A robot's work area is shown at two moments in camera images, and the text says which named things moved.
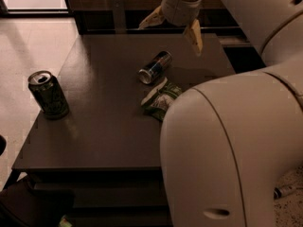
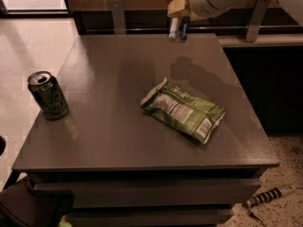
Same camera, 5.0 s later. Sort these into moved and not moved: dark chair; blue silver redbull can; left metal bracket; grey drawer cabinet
Moved: blue silver redbull can
Not moved: dark chair; grey drawer cabinet; left metal bracket
